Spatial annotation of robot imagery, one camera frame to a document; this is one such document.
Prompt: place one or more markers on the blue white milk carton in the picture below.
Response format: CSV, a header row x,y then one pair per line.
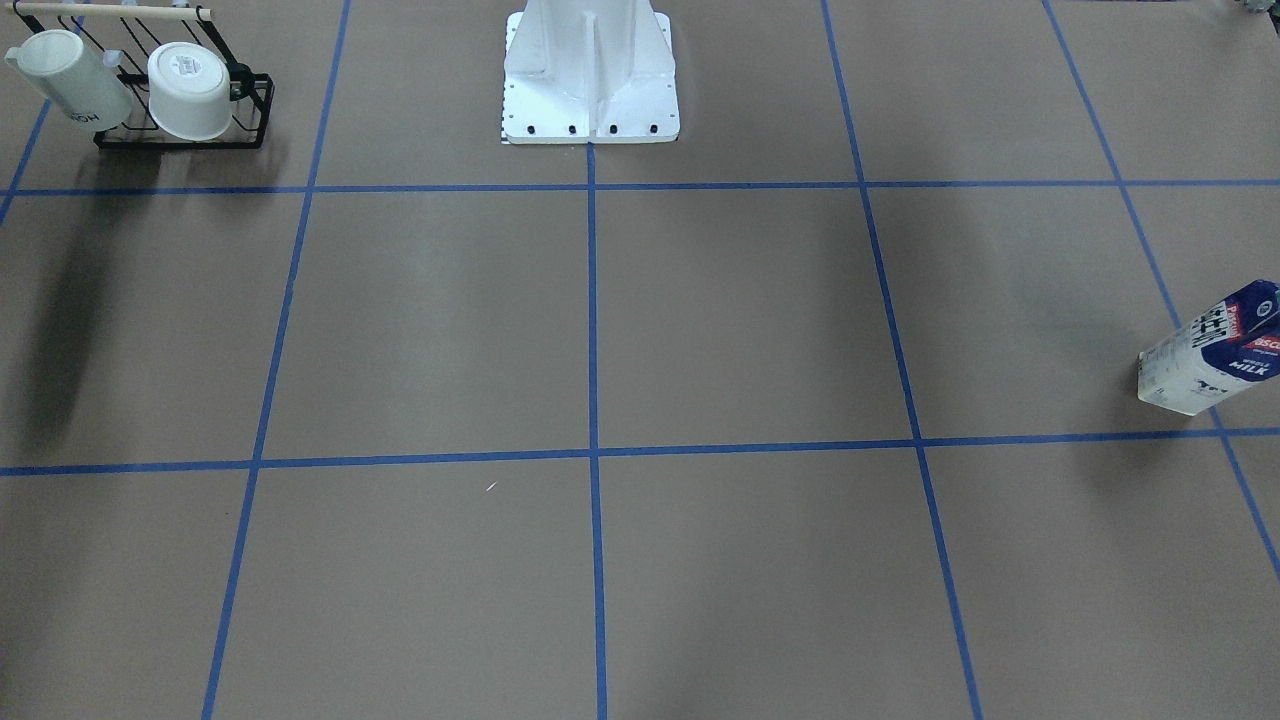
x,y
1229,348

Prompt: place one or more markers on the white mug front on rack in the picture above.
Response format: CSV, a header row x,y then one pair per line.
x,y
189,91

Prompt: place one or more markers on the white mug on rack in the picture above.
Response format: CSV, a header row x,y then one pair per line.
x,y
58,65
189,91

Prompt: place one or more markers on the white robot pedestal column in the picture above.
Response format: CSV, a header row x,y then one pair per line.
x,y
589,72

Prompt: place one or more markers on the white mug rear on rack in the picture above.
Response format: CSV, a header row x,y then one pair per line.
x,y
58,65

